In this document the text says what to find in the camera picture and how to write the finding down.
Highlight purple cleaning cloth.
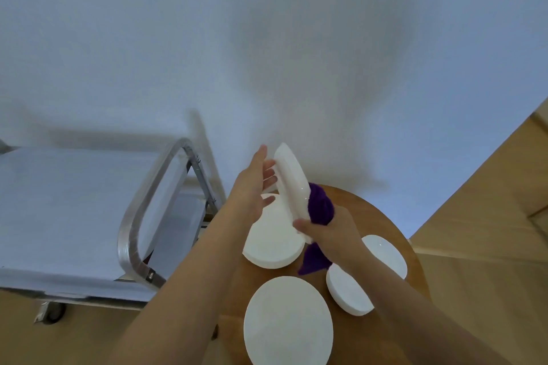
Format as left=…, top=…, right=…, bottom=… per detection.
left=298, top=182, right=336, bottom=277

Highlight steel three-tier cart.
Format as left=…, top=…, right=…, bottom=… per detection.
left=0, top=137, right=227, bottom=325

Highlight person's left forearm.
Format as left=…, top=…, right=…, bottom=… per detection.
left=107, top=204, right=256, bottom=365

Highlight stack of white round plates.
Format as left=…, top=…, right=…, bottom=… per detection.
left=243, top=193, right=305, bottom=270

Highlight person's right hand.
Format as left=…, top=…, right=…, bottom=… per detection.
left=292, top=205, right=374, bottom=277

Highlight white round dinner plate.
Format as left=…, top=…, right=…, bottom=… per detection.
left=273, top=142, right=312, bottom=245
left=243, top=276, right=335, bottom=365

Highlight round wooden side table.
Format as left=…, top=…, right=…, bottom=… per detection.
left=218, top=184, right=430, bottom=365

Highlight person's right forearm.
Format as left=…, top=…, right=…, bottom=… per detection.
left=342, top=249, right=510, bottom=365

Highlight stack of white rectangular plates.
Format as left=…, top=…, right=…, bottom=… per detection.
left=326, top=234, right=408, bottom=317

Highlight person's left hand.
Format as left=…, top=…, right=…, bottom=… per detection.
left=223, top=144, right=278, bottom=226

